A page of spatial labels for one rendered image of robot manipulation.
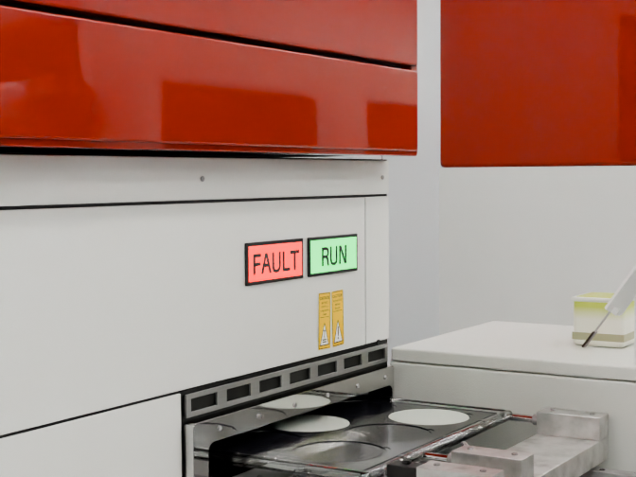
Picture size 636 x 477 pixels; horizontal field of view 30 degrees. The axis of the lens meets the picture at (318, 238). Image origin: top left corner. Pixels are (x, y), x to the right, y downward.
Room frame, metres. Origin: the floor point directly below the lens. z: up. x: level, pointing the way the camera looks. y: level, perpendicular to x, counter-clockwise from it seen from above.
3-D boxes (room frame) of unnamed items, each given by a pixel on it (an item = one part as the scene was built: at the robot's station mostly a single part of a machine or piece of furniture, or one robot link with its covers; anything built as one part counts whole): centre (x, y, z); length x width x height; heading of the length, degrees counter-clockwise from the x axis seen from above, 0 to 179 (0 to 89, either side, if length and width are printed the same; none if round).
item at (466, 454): (1.23, -0.18, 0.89); 0.08 x 0.03 x 0.03; 58
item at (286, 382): (1.41, 0.02, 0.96); 0.44 x 0.01 x 0.02; 148
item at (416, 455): (1.33, -0.14, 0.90); 0.38 x 0.01 x 0.01; 148
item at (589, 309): (1.62, -0.39, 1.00); 0.07 x 0.07 x 0.07; 59
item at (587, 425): (1.44, -0.31, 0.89); 0.08 x 0.03 x 0.03; 58
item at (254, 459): (1.27, 0.11, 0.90); 0.37 x 0.01 x 0.01; 58
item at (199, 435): (1.41, 0.02, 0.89); 0.44 x 0.02 x 0.10; 148
